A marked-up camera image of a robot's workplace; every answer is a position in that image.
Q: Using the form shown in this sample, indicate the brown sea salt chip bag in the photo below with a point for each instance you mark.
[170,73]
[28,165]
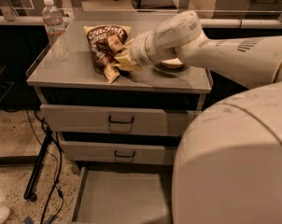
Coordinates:
[105,41]

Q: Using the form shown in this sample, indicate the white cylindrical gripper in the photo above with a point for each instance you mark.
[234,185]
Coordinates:
[140,49]

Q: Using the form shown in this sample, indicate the grey drawer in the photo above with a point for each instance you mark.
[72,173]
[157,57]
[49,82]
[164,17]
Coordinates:
[125,148]
[111,196]
[118,120]

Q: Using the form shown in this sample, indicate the white horizontal rail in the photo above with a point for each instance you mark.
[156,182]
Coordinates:
[207,23]

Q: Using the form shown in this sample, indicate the white shoe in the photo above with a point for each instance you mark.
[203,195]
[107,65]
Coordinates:
[4,214]

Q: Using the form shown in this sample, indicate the grey top drawer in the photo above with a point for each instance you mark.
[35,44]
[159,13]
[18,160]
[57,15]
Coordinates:
[118,120]

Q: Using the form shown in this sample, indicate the white paper bowl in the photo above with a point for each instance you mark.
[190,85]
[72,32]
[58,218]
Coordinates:
[172,64]

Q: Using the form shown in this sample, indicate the grey bottom drawer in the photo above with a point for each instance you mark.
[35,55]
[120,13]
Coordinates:
[111,196]

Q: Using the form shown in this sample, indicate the grey metal drawer cabinet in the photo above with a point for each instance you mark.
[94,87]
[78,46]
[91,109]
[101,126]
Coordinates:
[77,81]

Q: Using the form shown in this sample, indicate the grey middle drawer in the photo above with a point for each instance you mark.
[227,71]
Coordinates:
[125,148]

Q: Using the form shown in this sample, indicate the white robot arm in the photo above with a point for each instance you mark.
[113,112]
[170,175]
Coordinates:
[228,165]

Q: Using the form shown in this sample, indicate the clear plastic water bottle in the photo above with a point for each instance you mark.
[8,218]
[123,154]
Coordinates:
[55,29]

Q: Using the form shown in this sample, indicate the black desk leg with caster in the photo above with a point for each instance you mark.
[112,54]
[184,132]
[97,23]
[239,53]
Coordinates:
[29,193]

